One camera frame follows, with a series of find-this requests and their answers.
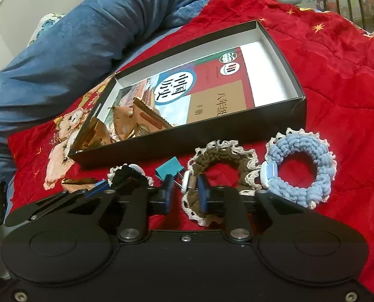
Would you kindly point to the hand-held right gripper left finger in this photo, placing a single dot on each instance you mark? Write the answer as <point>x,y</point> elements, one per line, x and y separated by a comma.
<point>169,195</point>

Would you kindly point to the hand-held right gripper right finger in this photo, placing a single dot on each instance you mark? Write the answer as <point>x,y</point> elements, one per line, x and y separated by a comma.
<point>203,195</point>

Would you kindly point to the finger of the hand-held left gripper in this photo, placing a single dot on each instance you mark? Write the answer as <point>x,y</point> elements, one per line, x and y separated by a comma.
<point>97,187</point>

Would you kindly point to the teal binder clip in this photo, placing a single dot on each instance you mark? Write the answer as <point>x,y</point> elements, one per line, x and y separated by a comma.
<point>169,168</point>

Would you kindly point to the black crochet scrunchie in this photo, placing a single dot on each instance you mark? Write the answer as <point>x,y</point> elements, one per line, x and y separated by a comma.
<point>124,173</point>

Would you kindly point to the brown crochet scrunchie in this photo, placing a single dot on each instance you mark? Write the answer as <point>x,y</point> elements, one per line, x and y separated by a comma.
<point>221,160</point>

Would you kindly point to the black cardboard box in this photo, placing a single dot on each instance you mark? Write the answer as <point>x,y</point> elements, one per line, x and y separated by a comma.
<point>205,138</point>

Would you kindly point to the blue crochet scrunchie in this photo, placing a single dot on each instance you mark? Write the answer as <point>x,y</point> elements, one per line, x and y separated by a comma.
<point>322,170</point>

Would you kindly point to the colourful textbook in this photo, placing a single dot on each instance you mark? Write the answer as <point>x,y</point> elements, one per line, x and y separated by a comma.
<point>218,85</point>

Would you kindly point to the blue plush blanket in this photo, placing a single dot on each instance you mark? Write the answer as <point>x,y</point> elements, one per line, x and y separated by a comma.
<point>79,37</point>

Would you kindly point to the white floral pillow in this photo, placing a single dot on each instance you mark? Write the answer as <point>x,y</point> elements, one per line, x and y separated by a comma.
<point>45,25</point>

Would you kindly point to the red printed blanket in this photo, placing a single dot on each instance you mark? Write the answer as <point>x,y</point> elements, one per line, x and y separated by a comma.
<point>331,69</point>

